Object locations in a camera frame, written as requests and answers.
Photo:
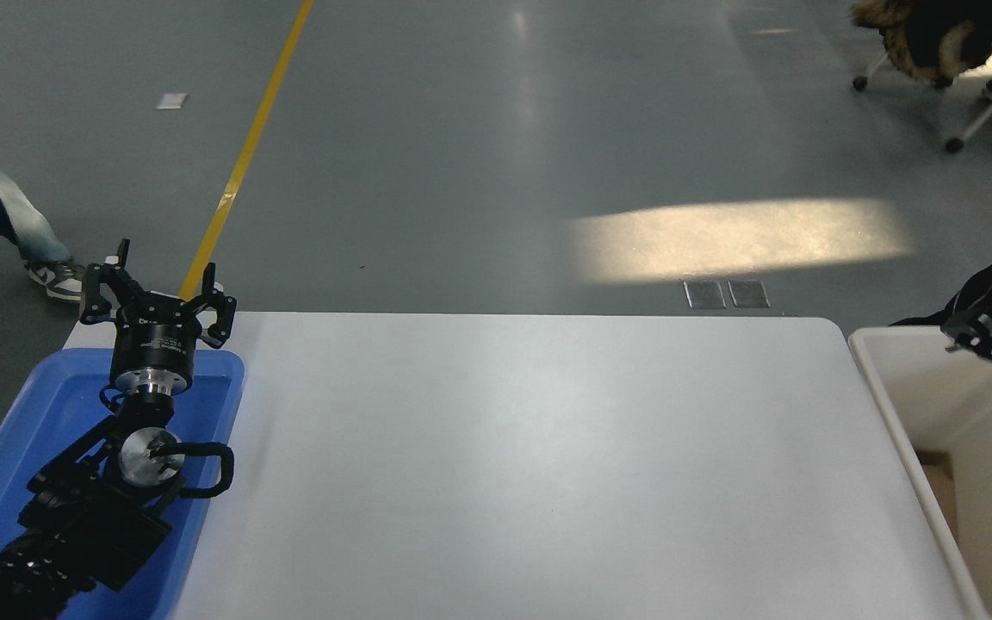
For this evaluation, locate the brown cardboard piece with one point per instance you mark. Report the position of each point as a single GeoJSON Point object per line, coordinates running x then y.
{"type": "Point", "coordinates": [939, 491]}

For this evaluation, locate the white paper scrap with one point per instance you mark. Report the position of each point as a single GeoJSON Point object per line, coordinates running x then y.
{"type": "Point", "coordinates": [172, 101]}

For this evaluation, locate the large pale bin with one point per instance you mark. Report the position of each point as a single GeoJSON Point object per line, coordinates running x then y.
{"type": "Point", "coordinates": [918, 370]}

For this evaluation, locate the metal floor plate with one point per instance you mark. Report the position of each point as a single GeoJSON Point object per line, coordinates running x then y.
{"type": "Point", "coordinates": [748, 294]}
{"type": "Point", "coordinates": [705, 294]}

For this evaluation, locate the blue plastic tray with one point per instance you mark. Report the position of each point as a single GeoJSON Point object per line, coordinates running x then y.
{"type": "Point", "coordinates": [48, 405]}

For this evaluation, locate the white wheeled chair frame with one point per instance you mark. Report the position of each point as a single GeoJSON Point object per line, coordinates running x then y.
{"type": "Point", "coordinates": [982, 112]}

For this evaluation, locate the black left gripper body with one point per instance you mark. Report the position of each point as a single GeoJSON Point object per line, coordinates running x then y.
{"type": "Point", "coordinates": [155, 340]}

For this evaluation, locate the black fur-trimmed coat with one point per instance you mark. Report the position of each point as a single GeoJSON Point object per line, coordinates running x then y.
{"type": "Point", "coordinates": [935, 34]}

